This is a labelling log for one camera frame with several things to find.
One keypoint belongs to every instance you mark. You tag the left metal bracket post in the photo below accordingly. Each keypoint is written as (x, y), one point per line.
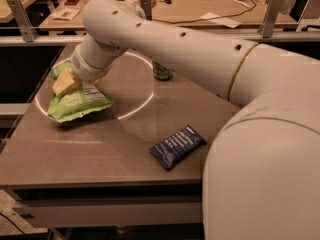
(27, 31)

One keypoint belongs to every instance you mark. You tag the blue snack packet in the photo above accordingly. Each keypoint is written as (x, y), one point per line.
(177, 147)

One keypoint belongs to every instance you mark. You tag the green soda can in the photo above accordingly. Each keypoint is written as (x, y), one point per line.
(161, 72)

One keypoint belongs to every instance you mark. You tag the white paper sheet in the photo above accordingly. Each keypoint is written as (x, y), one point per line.
(220, 20)

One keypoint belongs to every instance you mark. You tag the right metal bracket post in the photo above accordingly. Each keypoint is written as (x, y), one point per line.
(267, 27)

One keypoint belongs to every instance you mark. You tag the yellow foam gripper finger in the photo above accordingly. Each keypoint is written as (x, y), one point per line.
(66, 82)

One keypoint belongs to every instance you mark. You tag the brown phone wallet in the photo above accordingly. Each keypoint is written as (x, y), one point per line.
(71, 2)

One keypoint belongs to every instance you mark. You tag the green rice chip bag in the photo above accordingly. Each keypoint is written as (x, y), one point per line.
(85, 99)

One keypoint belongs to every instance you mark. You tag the middle metal bracket post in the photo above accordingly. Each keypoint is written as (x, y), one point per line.
(146, 5)

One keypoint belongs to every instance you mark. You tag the white paper card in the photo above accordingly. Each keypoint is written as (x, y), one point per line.
(65, 14)

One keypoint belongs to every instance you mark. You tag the white table drawer front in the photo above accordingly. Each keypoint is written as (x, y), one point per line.
(109, 212)

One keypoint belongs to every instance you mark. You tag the metal bracket post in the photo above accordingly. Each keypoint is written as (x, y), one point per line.
(27, 31)
(267, 27)
(146, 5)

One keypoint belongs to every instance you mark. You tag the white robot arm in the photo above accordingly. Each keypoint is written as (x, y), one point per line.
(261, 177)

